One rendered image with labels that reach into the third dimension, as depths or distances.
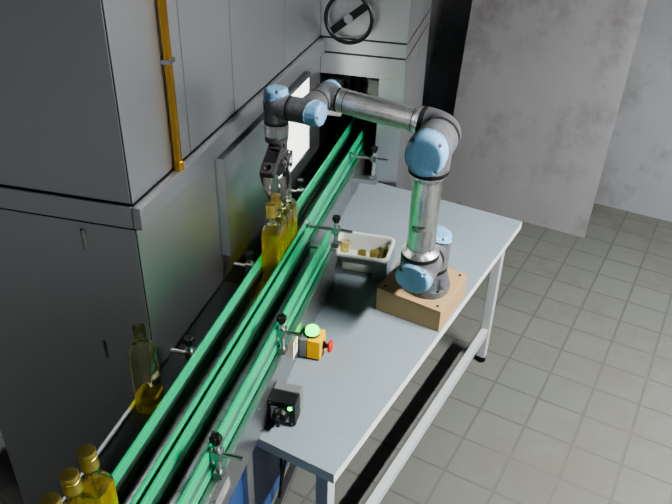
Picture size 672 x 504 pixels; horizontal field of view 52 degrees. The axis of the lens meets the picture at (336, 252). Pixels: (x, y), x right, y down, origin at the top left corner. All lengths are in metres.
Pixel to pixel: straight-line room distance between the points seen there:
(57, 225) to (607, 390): 2.51
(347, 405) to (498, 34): 2.98
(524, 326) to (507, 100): 1.52
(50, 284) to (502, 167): 3.26
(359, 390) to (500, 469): 1.03
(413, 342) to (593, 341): 1.61
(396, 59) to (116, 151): 1.67
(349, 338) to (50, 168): 1.06
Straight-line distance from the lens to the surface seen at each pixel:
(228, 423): 1.72
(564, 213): 4.59
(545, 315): 3.82
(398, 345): 2.25
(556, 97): 4.45
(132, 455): 1.69
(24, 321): 2.12
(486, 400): 3.23
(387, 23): 3.02
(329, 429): 1.97
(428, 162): 1.89
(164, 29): 1.73
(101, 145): 1.66
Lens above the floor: 2.17
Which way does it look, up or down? 32 degrees down
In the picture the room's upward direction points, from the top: 2 degrees clockwise
